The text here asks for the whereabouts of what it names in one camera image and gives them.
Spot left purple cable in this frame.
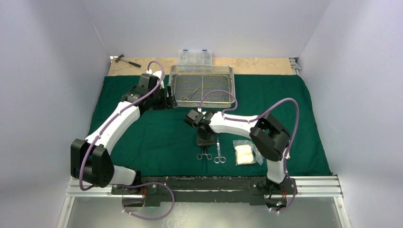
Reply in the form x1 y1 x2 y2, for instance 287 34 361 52
78 61 175 221

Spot silver surgical scissors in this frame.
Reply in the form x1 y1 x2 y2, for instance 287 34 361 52
214 137 226 163

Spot metal surgical instruments pile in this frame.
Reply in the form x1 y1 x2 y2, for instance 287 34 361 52
180 88 199 101

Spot right side aluminium rail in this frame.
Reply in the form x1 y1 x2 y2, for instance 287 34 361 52
289 57 301 76

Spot white gauze packet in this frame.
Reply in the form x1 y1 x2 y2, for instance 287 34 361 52
233 140 256 166

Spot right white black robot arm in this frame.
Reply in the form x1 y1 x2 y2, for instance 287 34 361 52
184 110 291 193

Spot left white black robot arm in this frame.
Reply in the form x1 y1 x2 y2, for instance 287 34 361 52
70 70 174 194

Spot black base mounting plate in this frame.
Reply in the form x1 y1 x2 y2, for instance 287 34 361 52
111 176 298 209

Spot silver hemostat forceps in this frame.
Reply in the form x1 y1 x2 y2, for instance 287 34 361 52
196 145 212 160

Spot metal wire mesh tray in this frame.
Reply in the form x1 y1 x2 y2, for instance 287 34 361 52
168 65 235 108

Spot small black-handled hammer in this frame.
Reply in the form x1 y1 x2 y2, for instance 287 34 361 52
114 54 141 68

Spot clear plastic compartment box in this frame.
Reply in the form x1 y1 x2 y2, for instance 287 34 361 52
177 49 212 66

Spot dark green surgical drape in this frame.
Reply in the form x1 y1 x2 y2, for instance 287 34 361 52
77 74 333 178

